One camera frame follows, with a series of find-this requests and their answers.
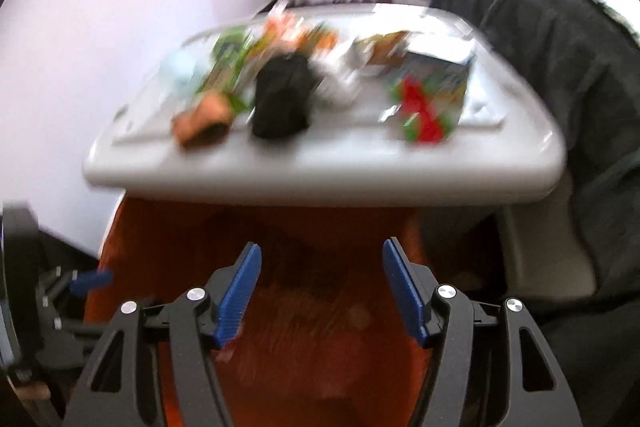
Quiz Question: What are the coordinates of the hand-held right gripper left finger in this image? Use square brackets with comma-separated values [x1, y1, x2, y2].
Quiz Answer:
[62, 243, 263, 427]

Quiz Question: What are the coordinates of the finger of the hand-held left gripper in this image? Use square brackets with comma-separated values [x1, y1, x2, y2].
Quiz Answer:
[39, 268, 115, 308]

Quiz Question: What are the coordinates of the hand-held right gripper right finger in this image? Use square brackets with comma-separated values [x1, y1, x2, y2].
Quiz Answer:
[382, 237, 583, 427]

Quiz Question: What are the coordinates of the white plastic table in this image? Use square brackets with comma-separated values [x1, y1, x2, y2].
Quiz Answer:
[82, 2, 598, 303]

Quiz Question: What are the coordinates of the colourful printed carton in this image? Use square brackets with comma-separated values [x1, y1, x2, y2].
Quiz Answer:
[385, 34, 477, 144]

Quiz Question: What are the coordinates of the black crumpled object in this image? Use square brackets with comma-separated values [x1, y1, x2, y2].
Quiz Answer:
[250, 52, 324, 140]

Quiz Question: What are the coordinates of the green snack packet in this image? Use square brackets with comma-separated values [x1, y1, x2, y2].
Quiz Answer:
[200, 27, 262, 114]

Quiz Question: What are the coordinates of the pale blue plastic wrapper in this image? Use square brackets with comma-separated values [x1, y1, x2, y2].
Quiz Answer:
[157, 44, 202, 92]

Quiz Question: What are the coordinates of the orange clear plastic wrapper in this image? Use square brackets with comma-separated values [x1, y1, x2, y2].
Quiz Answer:
[260, 4, 307, 54]

